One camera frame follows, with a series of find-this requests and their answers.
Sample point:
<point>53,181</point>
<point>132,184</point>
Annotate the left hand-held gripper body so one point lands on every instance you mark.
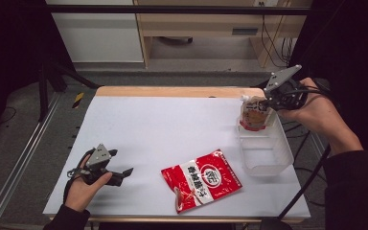
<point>99,156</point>

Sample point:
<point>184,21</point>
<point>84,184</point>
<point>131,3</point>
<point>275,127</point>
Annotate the black horizontal frame bar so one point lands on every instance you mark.
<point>172,10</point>

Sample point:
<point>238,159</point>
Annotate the person's left hand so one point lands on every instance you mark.
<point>80,195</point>

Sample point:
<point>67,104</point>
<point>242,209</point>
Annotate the red and white packet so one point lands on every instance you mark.
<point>204,179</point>

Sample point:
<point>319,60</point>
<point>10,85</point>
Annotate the aluminium rail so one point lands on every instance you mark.
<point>12,179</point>
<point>316,142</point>

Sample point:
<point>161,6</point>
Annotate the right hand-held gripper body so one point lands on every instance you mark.
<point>281,78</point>

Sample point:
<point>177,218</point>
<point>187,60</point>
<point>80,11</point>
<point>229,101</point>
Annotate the white sheet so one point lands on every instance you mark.
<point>172,127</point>

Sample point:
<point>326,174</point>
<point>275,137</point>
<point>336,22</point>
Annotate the translucent plastic container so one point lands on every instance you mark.
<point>265,159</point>

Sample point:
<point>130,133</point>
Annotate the small beige spout pouch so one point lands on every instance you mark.
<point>254,116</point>

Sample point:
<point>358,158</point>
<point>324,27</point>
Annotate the dark rounded object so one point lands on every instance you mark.
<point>274,225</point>

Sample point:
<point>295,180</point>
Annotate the wooden desk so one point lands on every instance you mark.
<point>204,24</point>

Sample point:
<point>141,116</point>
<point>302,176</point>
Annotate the person's right hand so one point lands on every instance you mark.
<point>316,115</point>

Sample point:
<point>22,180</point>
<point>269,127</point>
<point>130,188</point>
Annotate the white cabinet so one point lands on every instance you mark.
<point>99,38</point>

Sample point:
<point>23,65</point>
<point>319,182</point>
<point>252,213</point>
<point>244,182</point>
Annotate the dark curtain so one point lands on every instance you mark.
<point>357,48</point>
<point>6,48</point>

